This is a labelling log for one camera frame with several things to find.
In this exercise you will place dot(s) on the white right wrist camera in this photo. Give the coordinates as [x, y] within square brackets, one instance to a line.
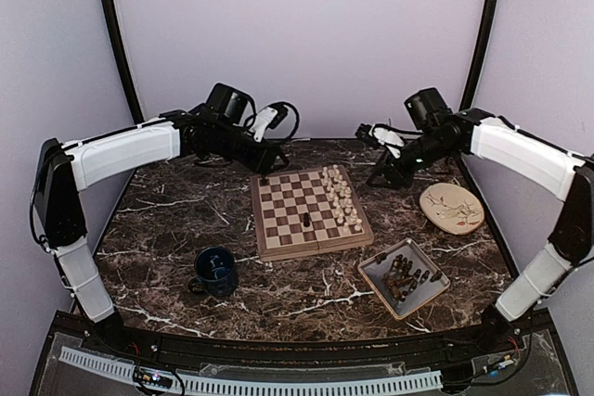
[380, 135]

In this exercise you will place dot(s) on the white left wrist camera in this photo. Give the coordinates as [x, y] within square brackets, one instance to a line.
[268, 118]

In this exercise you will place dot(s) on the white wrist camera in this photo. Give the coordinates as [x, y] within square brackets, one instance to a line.
[380, 135]
[268, 118]

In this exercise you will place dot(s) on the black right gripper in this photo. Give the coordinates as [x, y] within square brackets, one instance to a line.
[397, 177]

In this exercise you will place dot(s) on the black right frame post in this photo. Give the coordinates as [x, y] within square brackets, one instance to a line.
[479, 53]

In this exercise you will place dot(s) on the white chess pieces row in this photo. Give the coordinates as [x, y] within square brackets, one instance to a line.
[339, 199]

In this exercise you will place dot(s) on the wooden folding chess board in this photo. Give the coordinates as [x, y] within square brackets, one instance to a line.
[278, 210]

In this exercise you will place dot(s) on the dark blue enamel mug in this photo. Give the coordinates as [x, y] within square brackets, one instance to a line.
[215, 273]

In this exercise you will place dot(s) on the cream floral ceramic plate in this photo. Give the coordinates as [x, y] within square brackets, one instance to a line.
[452, 208]

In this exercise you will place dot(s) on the black left frame post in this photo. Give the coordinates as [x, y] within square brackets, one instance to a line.
[121, 60]

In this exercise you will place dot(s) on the black frame post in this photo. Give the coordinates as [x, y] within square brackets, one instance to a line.
[479, 53]
[121, 60]

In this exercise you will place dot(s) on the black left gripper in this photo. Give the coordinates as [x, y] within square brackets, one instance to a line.
[259, 161]

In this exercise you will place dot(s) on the silver metal tray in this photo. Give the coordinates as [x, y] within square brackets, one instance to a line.
[374, 268]

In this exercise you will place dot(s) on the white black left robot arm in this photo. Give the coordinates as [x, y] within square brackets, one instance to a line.
[227, 124]

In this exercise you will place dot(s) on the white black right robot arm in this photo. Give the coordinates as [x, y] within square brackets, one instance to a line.
[567, 177]

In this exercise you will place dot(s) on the white slotted cable duct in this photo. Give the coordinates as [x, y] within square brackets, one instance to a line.
[234, 380]

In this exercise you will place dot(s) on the dark wooden chess knight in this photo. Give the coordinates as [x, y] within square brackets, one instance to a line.
[306, 219]

